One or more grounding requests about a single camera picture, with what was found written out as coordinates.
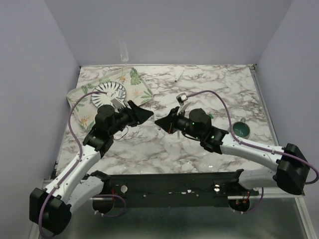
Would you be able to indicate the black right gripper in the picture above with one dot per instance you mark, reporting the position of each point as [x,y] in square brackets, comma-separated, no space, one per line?
[168,122]

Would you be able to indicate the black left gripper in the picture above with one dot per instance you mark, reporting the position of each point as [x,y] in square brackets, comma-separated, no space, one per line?
[137,115]

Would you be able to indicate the white marker with pink tip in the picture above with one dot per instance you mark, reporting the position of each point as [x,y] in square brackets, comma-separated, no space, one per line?
[155,119]

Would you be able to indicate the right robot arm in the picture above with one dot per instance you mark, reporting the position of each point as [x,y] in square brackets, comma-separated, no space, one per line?
[285,167]

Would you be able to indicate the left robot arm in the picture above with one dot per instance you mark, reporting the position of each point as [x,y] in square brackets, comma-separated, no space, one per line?
[72,191]

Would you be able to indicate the floral rectangular tray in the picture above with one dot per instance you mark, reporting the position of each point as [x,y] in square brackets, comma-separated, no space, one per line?
[136,90]

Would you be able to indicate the white blue striped plate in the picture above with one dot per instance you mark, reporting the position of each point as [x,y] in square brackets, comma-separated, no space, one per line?
[103,92]

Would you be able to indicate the teal ceramic mug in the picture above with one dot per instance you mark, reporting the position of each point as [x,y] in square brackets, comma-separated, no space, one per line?
[241,129]

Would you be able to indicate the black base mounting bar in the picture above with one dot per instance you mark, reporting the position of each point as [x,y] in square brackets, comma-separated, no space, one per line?
[172,190]

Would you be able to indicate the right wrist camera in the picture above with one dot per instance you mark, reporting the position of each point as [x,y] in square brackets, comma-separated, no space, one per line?
[181,98]

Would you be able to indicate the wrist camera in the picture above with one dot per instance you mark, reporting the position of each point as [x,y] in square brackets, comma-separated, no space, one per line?
[181,98]
[118,99]

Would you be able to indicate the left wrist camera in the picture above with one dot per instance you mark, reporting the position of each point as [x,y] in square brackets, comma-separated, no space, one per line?
[118,99]

